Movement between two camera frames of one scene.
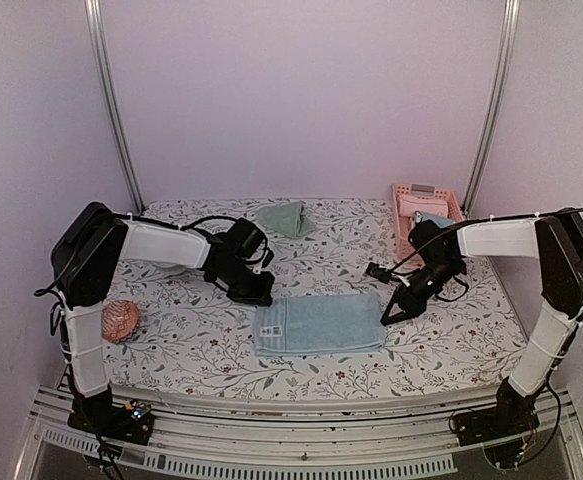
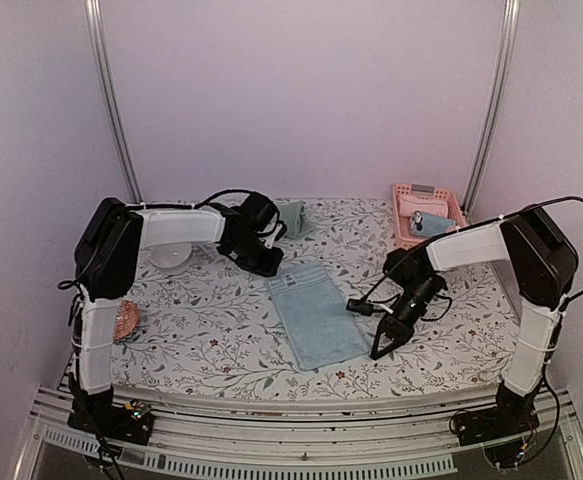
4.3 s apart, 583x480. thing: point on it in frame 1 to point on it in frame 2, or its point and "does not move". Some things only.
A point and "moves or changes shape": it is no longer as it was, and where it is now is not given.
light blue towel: x=318 y=324 moves or changes shape
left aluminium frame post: x=98 y=42 does not move
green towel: x=289 y=218 does not move
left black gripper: x=258 y=297 to x=270 y=269
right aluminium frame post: x=510 y=17 does not move
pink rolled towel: x=407 y=206 does not move
